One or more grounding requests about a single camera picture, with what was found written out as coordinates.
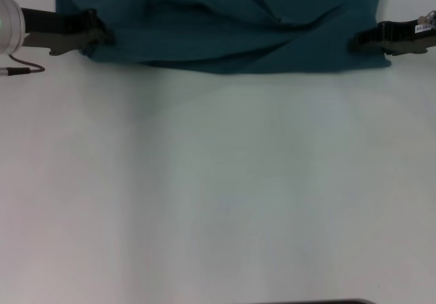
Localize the teal FREE! print t-shirt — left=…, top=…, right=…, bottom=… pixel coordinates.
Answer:
left=55, top=0, right=392, bottom=76

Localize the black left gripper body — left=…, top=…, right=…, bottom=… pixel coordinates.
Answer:
left=20, top=7, right=91, bottom=35

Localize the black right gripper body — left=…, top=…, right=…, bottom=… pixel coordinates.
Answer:
left=378, top=19, right=436, bottom=44

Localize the black left camera cable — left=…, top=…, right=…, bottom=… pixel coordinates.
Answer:
left=0, top=53, right=46, bottom=78

